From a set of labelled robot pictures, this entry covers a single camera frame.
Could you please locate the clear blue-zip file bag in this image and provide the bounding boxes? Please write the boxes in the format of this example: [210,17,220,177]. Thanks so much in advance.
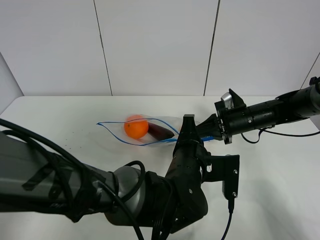
[96,114,216,147]

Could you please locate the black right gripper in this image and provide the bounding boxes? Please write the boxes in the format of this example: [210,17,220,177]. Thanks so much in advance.
[196,100,284,144]

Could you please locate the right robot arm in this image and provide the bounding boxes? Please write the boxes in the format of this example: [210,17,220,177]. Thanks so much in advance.
[196,77,320,144]

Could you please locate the blue camera cable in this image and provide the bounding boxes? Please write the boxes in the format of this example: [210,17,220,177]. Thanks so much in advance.
[219,197,236,240]

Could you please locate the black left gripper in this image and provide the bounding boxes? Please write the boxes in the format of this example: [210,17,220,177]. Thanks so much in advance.
[165,114,208,230]

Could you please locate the orange fruit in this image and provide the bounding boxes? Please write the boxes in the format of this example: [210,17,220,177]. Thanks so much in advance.
[123,115,149,139]

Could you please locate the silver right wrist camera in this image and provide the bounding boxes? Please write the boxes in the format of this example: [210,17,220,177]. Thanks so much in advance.
[220,88,247,110]

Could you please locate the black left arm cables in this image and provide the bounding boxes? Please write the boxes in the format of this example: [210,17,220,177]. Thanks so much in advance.
[0,118,181,240]

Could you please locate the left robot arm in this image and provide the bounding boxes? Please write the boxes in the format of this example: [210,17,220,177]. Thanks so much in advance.
[0,116,209,234]

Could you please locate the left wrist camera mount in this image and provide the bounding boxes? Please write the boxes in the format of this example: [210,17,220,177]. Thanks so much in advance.
[202,154,240,201]

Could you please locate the dark purple eggplant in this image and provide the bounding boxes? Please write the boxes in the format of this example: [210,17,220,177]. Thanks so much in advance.
[148,122,175,141]

